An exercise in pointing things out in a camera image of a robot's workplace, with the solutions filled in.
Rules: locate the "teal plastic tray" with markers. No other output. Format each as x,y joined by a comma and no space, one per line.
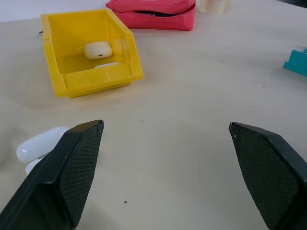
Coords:
296,63

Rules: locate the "white earbud case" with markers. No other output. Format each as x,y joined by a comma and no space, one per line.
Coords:
97,49
36,146

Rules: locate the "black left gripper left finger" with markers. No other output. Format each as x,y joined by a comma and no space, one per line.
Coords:
48,191

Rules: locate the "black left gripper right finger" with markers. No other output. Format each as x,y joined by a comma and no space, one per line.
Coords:
271,177

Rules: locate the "yellow plastic bin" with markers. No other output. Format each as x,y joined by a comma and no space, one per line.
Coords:
96,80

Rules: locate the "clear plastic container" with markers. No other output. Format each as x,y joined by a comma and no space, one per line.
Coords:
214,6

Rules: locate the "pink zipped fabric pouch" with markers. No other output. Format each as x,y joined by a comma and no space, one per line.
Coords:
156,20

